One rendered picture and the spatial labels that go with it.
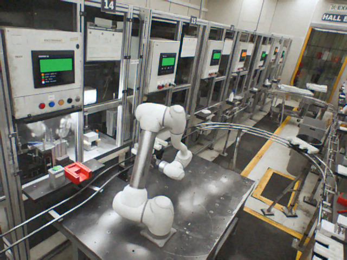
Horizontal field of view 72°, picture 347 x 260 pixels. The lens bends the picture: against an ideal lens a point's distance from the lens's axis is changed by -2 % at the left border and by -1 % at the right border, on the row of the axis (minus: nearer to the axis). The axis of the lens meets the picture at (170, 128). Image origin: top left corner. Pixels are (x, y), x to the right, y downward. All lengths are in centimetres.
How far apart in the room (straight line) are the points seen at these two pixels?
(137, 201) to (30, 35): 109
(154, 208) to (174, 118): 56
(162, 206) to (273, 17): 880
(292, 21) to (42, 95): 882
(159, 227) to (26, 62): 119
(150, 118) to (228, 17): 894
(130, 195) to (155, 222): 22
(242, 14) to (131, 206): 911
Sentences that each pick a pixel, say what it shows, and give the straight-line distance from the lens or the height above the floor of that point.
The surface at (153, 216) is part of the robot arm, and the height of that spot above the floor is 88.
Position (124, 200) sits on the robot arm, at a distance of 159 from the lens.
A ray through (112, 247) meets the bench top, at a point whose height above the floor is 68.
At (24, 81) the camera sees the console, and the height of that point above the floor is 157.
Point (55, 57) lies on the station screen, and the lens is 152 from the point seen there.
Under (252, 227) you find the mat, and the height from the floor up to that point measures 1.
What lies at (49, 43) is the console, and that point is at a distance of 152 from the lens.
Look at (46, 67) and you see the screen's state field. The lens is 150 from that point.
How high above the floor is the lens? 195
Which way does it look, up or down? 23 degrees down
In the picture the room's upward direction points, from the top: 9 degrees clockwise
